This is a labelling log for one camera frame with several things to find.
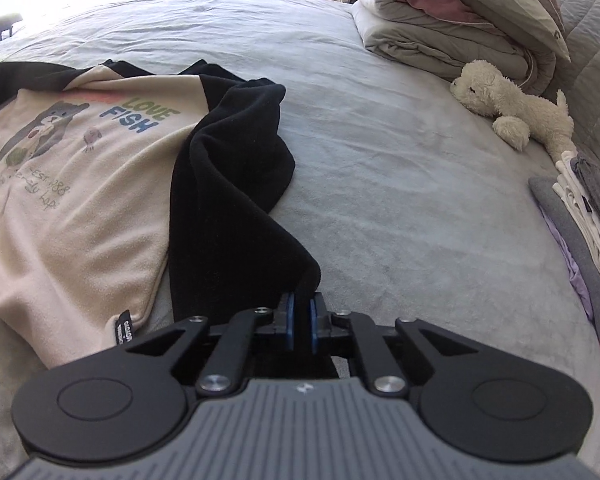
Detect grey bed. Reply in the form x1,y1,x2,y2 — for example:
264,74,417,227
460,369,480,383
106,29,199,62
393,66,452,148
0,0,600,480

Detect white folded garment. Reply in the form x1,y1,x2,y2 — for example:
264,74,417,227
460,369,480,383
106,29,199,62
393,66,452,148
554,159,600,322

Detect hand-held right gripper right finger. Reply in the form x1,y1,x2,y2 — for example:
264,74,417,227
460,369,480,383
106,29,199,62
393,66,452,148
306,292,481,396

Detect folded grey duvet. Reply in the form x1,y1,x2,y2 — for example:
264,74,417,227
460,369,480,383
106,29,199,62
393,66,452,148
352,0,571,97

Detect grey quilted headboard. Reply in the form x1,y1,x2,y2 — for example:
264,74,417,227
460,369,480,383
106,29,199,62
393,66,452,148
535,0,600,171

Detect lilac folded garment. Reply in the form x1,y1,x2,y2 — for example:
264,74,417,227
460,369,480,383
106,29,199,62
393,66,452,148
540,205,595,322

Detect phone on black stand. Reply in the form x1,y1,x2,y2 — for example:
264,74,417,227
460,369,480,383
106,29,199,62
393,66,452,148
0,12,22,41

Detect beige bear-print shirt black sleeves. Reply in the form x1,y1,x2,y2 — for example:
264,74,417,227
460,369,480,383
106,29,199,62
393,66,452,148
0,59,341,380

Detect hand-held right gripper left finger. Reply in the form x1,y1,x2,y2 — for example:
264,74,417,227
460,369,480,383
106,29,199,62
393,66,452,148
117,293,297,396

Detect white plush toy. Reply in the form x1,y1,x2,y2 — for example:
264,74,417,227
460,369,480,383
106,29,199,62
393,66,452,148
450,60,578,162

